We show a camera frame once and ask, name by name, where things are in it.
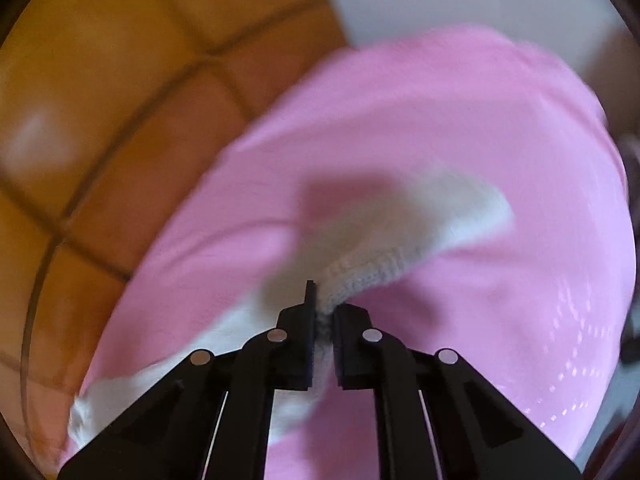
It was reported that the pink blanket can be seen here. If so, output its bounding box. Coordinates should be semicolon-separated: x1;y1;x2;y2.
57;22;638;480

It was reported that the wooden wardrobe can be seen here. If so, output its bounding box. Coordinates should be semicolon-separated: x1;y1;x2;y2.
0;0;351;476

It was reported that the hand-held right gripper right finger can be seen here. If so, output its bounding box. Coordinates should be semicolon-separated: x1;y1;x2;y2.
332;304;584;480

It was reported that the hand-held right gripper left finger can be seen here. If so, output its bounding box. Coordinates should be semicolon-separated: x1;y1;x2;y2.
57;280;321;480

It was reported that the white knitted garment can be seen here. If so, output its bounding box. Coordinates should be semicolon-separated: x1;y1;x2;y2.
67;162;516;456

